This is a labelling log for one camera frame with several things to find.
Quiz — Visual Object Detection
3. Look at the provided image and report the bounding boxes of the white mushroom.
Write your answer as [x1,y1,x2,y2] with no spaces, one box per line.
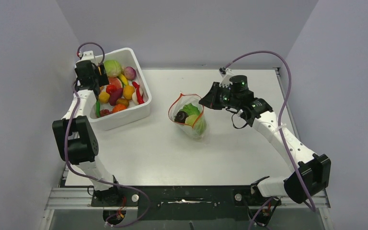
[132,88,144,105]

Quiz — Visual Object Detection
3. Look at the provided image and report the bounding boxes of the orange tangerine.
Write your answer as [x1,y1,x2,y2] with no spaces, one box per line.
[112,103,127,113]

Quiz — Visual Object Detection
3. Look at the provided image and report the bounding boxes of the green cucumber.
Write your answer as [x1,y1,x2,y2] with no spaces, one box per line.
[95,100,101,118]

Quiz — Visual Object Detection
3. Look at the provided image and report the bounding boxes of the clear orange zip bag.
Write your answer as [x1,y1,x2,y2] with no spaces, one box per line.
[168,93,208,139]

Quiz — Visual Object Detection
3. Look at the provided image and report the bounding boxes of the watermelon slice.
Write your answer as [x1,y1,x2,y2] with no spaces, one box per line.
[108,78,123,89]

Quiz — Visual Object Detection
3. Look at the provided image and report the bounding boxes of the brown potato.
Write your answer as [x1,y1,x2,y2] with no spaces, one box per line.
[116,98,129,108]

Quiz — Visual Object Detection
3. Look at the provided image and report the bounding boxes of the red chili pepper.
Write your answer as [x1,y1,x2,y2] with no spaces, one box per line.
[132,81,144,105]

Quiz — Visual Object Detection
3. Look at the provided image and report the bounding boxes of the green lettuce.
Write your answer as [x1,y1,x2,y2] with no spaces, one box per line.
[175,103,207,139]

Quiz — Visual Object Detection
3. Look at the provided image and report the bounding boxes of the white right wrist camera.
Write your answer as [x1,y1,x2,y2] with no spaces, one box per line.
[219,67,234,88]

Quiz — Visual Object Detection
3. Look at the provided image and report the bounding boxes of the green cabbage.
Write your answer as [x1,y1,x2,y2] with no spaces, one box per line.
[103,60,122,78]

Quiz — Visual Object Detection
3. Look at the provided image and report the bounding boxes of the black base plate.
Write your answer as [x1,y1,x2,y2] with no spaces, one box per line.
[91,185,281,224]

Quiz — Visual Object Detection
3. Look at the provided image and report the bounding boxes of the red tomato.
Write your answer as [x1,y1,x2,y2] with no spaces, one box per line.
[105,84,118,95]

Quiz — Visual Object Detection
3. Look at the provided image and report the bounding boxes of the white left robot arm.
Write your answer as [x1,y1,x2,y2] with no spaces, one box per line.
[52,60,123,206]

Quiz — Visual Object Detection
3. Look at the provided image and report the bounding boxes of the red grapes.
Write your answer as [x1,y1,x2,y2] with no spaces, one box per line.
[99,109,112,117]

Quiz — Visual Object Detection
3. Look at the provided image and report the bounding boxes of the green round fruit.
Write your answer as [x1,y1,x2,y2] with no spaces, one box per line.
[185,115,199,127]

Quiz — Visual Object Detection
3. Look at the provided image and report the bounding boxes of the dark plum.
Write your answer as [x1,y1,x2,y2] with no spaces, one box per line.
[174,111,189,124]

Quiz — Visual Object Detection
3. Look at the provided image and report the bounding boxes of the purple sweet potato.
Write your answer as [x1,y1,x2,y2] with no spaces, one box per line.
[108,88,124,106]

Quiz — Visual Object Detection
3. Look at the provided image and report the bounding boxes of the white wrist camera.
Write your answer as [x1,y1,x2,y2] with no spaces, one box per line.
[219,67,234,88]
[77,51,97,64]

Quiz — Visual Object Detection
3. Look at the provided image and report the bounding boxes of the yellow lemon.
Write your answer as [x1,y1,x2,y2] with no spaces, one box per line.
[98,92,110,104]

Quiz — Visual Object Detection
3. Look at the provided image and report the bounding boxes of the purple onion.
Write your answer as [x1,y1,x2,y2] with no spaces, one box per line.
[123,66,137,81]

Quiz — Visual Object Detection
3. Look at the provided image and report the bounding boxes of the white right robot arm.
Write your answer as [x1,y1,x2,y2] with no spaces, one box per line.
[199,75,331,205]

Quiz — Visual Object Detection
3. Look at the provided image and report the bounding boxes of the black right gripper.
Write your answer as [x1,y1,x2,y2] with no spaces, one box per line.
[200,82,240,110]

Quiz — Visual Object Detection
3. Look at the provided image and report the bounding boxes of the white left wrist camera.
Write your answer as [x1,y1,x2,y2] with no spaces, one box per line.
[77,51,97,64]

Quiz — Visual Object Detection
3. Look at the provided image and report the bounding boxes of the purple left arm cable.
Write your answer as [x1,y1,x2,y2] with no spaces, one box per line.
[63,42,151,229]

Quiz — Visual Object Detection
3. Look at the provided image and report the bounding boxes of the yellow banana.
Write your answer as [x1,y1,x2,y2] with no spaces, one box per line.
[118,73,129,86]

